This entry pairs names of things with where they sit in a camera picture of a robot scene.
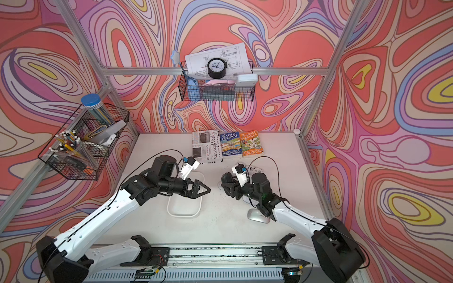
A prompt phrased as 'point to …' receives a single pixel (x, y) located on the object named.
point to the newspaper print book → (206, 146)
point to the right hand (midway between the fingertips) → (228, 185)
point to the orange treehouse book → (250, 143)
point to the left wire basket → (97, 140)
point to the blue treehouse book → (230, 143)
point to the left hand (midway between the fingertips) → (205, 189)
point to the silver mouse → (256, 215)
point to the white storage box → (180, 206)
